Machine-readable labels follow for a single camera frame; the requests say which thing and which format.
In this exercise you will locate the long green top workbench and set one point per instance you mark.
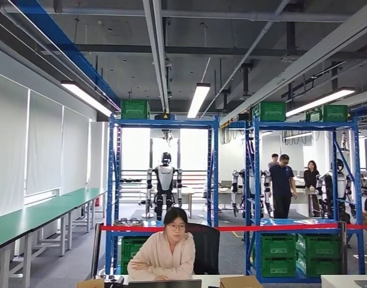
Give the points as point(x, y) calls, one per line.
point(36, 214)

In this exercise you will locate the black yellow hoist trolley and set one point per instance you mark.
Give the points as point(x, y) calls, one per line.
point(165, 116)

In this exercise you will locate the white black humanoid robot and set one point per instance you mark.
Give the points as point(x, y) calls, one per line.
point(165, 179)
point(340, 187)
point(266, 187)

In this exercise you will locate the white ceiling light bar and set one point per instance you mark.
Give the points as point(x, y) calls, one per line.
point(198, 100)
point(86, 98)
point(320, 102)

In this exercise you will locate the green plastic crate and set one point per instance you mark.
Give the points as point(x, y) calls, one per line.
point(134, 109)
point(269, 111)
point(335, 113)
point(318, 244)
point(278, 245)
point(314, 115)
point(132, 248)
point(278, 267)
point(318, 266)

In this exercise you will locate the black office chair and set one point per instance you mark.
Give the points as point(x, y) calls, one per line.
point(205, 246)

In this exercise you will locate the person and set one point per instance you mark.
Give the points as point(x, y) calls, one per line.
point(311, 179)
point(165, 254)
point(273, 159)
point(281, 183)

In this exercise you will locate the red barrier tape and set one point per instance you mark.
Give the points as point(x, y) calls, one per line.
point(261, 227)

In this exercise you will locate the grey laptop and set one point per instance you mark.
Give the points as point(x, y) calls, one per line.
point(366, 284)
point(165, 284)

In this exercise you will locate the white roller blind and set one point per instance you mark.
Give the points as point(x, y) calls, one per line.
point(44, 143)
point(9, 147)
point(76, 151)

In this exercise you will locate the closed brown cardboard box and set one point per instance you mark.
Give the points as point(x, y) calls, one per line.
point(240, 283)

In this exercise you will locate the open yellow cardboard box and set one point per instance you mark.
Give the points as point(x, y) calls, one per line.
point(88, 284)

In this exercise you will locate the blue ceiling beam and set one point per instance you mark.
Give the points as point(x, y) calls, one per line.
point(51, 31)

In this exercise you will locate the white ceiling rail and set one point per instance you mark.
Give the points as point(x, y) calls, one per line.
point(155, 39)

